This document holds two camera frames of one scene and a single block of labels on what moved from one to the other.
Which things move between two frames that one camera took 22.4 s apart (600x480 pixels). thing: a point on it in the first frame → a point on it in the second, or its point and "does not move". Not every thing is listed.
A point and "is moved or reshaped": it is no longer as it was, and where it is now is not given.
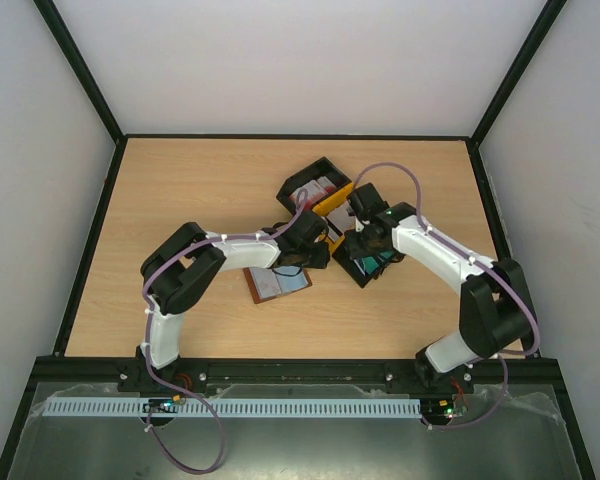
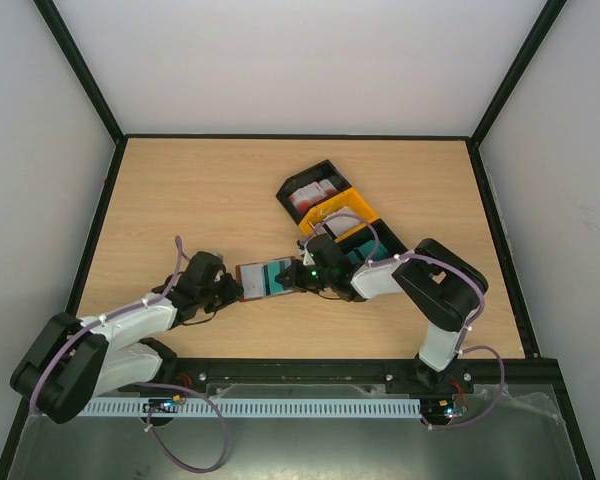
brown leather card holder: [266, 282] is moved or reshaped
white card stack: [340, 220] does not move
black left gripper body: [312, 260] → [205, 297]
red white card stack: [312, 192] does not move
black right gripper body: [359, 244] → [290, 275]
